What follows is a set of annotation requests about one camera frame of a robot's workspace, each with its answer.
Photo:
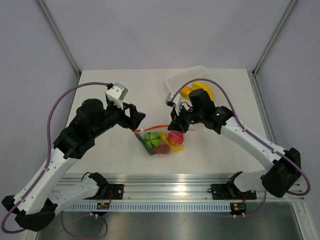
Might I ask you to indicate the aluminium mounting rail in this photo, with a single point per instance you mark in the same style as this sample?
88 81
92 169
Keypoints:
165 187

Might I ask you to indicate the clear orange-zip bag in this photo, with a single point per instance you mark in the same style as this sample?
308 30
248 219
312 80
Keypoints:
159 129

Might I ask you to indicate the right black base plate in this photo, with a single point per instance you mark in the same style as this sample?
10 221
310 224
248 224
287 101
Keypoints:
222 191

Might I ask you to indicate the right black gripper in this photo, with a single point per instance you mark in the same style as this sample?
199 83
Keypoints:
177 123

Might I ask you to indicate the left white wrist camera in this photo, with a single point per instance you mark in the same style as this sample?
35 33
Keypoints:
115 94

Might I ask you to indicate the yellow banana bunch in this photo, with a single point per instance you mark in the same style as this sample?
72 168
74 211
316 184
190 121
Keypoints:
199 85

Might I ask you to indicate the right aluminium frame post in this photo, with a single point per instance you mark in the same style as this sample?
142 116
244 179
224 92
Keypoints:
289 10

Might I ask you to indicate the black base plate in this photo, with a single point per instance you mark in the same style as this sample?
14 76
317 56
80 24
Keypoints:
114 191
222 191

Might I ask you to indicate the red apple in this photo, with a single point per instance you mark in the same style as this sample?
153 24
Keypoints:
175 138

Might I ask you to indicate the green apple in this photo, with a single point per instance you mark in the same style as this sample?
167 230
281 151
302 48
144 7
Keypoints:
152 139

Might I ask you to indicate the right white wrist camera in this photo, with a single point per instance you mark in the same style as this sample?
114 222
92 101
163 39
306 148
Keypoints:
174 100

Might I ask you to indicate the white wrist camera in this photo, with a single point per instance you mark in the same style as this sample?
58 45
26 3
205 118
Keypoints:
174 100
115 94

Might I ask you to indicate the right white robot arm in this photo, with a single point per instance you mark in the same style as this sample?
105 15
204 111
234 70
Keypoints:
280 166

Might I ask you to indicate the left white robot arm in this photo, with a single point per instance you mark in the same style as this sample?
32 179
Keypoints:
35 207

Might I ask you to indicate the yellow bell pepper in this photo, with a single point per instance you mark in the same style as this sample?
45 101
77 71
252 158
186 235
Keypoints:
173 148

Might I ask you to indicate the aluminium frame post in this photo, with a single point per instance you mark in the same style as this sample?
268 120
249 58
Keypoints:
58 36
289 10

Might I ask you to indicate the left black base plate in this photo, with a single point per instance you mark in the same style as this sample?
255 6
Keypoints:
114 191

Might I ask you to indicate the green spring onion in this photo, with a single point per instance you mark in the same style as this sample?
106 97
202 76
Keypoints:
139 136

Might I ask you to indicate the left aluminium frame post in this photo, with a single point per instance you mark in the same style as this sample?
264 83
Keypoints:
58 36

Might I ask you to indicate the white slotted cable duct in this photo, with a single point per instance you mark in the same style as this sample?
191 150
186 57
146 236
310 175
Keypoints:
150 207

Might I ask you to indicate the purple grape bunch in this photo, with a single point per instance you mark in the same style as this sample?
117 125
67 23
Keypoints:
162 149

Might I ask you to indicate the green orange mango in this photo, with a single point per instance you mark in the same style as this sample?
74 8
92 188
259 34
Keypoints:
185 92

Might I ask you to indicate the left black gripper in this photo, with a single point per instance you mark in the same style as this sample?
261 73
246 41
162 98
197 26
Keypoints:
135 116

